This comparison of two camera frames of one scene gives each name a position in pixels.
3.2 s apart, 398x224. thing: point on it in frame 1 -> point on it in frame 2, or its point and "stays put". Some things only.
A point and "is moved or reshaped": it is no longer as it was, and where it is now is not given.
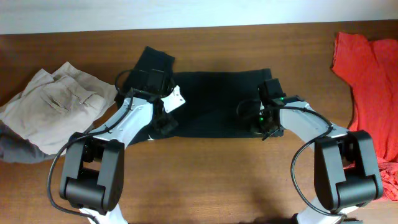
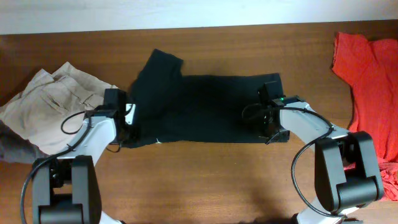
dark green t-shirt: x=213 y=99 is moved or reshaped
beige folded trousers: x=55 y=107 stays put
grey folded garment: x=14 y=149 stays put
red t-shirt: x=370 y=67 stays put
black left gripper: x=165 y=125 -> x=125 y=134
